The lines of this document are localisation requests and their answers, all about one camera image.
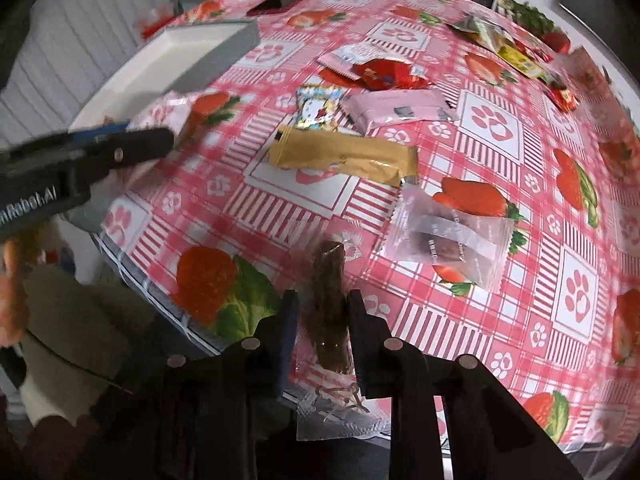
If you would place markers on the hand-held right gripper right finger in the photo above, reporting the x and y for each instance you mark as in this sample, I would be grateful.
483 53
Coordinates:
361 350

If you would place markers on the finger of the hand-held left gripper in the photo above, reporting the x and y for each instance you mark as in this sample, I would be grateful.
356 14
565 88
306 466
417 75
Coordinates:
135 147
100 131

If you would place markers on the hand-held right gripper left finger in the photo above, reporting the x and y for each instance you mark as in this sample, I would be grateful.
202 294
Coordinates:
288 345

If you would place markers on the pink clear snack packet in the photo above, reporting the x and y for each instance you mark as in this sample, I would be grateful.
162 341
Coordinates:
160 110

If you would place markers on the brown snack bar clear wrapper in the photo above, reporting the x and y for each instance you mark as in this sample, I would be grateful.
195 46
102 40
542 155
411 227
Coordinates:
327 285

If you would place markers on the white tray with grey sides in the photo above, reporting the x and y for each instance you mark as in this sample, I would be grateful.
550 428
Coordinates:
165 60

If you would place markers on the person's left hand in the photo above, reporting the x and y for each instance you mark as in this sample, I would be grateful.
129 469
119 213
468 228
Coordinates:
10 285

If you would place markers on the clear packet with brown cake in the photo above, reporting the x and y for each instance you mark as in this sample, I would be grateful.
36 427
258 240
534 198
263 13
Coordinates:
445 240

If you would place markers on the pink strawberry print tablecloth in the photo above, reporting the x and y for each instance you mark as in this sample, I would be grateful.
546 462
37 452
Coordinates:
530 310

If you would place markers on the cartoon print candy packet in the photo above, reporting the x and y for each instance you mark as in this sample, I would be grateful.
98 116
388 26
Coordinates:
317 107

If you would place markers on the yellow-brown long snack packet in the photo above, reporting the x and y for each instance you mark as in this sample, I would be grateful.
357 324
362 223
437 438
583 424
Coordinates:
340 155

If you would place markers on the black phone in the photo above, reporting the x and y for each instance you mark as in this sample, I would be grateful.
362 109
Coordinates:
277 2

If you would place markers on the white snack packet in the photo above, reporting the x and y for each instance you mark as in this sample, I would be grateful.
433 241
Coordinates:
350 57

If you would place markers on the red and dark snack packet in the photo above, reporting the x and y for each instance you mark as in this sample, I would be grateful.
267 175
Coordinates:
564 99

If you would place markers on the yellow snack packet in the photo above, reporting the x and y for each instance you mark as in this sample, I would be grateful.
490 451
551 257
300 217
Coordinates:
520 60

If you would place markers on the silver green crumpled packet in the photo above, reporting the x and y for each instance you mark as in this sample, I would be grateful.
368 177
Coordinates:
475 30

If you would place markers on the clear pinkish snack packet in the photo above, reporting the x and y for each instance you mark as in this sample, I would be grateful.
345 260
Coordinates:
587 75

